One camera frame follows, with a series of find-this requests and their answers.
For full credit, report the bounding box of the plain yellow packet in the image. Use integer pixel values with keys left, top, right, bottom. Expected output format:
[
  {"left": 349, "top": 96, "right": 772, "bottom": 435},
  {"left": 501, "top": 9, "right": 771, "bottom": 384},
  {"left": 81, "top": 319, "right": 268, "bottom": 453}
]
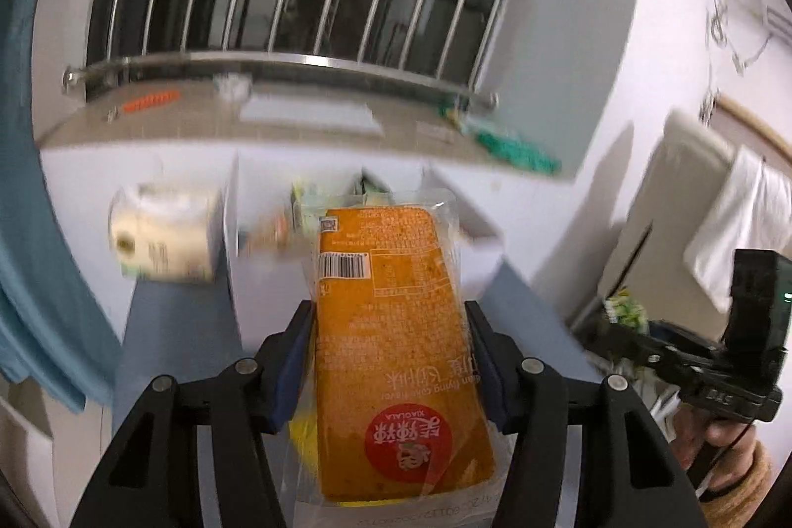
[{"left": 290, "top": 413, "right": 323, "bottom": 470}]

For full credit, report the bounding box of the green plastic bag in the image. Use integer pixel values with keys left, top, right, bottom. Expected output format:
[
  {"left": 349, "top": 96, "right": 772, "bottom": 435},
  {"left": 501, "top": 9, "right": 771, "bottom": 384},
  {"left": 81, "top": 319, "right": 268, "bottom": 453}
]
[{"left": 476, "top": 126, "right": 561, "bottom": 176}]

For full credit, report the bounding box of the white shelf unit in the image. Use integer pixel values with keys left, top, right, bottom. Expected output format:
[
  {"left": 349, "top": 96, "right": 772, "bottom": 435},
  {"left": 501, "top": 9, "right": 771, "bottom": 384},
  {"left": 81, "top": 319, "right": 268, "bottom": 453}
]
[{"left": 0, "top": 380, "right": 81, "bottom": 528}]

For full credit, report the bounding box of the person's right forearm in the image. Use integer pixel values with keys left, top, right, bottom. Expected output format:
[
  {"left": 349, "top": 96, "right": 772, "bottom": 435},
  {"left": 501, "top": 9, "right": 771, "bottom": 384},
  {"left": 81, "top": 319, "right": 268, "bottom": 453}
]
[{"left": 699, "top": 438, "right": 777, "bottom": 504}]

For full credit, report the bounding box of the wooden rail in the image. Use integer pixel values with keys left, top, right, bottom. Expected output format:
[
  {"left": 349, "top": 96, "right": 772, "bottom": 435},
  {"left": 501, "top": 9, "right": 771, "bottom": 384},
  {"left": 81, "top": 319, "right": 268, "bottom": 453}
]
[{"left": 711, "top": 95, "right": 792, "bottom": 164}]

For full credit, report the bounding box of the person's right hand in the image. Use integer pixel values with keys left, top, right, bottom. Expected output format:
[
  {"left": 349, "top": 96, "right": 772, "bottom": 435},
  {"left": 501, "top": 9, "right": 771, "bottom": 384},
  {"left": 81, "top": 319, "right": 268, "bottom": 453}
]
[{"left": 671, "top": 404, "right": 752, "bottom": 473}]

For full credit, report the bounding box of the white wall cable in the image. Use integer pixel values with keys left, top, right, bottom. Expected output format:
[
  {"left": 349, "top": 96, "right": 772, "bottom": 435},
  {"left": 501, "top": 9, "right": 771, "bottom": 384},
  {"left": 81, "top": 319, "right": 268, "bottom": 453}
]
[{"left": 702, "top": 0, "right": 792, "bottom": 71}]

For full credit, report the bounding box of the white towel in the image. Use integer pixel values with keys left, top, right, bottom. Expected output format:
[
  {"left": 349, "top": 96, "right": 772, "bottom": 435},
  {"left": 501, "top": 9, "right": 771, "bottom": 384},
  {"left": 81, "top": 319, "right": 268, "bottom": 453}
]
[{"left": 684, "top": 144, "right": 792, "bottom": 315}]

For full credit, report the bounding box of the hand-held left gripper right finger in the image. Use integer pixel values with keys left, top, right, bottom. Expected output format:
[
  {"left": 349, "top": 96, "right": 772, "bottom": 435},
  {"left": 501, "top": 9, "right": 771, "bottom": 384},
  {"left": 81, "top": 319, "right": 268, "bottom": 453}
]
[{"left": 464, "top": 300, "right": 709, "bottom": 528}]

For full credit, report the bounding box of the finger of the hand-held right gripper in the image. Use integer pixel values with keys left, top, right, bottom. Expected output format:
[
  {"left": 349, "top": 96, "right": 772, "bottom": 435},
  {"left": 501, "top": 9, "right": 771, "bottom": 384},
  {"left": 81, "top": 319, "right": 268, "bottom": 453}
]
[
  {"left": 646, "top": 319, "right": 730, "bottom": 359},
  {"left": 582, "top": 314, "right": 689, "bottom": 388}
]

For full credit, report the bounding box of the tape roll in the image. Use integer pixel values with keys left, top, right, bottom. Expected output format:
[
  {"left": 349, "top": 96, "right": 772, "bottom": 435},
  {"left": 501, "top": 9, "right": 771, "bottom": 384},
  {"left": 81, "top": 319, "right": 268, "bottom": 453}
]
[{"left": 213, "top": 73, "right": 251, "bottom": 102}]

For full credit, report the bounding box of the pale plastic bag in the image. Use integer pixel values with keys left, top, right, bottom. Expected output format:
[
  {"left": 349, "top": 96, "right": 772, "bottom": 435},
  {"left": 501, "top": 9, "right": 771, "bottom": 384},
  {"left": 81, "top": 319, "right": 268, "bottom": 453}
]
[{"left": 436, "top": 95, "right": 496, "bottom": 133}]

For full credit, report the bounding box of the orange cake packet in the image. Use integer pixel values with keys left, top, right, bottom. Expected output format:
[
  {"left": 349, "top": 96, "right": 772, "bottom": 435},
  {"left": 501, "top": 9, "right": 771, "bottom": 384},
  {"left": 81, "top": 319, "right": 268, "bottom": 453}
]
[{"left": 281, "top": 185, "right": 514, "bottom": 507}]

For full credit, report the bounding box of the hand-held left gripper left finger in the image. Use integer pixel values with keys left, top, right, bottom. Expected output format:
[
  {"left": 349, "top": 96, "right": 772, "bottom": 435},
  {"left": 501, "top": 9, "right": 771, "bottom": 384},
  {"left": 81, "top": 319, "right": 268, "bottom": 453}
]
[{"left": 68, "top": 300, "right": 316, "bottom": 528}]

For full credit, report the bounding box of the small green snack packet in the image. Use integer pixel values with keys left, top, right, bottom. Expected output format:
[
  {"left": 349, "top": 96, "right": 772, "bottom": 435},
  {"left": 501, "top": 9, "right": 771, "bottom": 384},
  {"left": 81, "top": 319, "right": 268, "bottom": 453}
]
[{"left": 606, "top": 288, "right": 649, "bottom": 330}]

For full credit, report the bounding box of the beige cushioned chair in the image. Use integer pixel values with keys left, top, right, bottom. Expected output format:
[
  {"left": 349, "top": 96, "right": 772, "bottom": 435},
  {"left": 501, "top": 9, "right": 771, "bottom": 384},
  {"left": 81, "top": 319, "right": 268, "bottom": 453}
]
[{"left": 597, "top": 107, "right": 740, "bottom": 312}]

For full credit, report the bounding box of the white cardboard box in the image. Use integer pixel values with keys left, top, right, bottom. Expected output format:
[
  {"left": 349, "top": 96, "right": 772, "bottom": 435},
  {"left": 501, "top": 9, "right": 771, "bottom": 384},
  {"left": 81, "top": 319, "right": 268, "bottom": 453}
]
[{"left": 224, "top": 153, "right": 505, "bottom": 319}]

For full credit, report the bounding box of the orange-handled tool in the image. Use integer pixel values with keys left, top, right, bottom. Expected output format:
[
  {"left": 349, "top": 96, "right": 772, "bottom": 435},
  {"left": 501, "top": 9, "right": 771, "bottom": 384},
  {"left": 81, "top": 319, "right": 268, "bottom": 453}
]
[{"left": 105, "top": 91, "right": 180, "bottom": 124}]

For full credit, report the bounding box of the blue curtain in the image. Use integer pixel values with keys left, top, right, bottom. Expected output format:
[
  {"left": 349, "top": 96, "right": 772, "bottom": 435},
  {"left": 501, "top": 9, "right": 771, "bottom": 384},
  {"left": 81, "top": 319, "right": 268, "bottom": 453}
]
[{"left": 0, "top": 0, "right": 125, "bottom": 414}]

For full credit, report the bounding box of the tissue pack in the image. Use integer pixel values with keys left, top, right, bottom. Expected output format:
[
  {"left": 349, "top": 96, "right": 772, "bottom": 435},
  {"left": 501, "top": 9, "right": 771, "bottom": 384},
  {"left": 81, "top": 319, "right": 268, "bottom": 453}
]
[{"left": 108, "top": 182, "right": 224, "bottom": 285}]

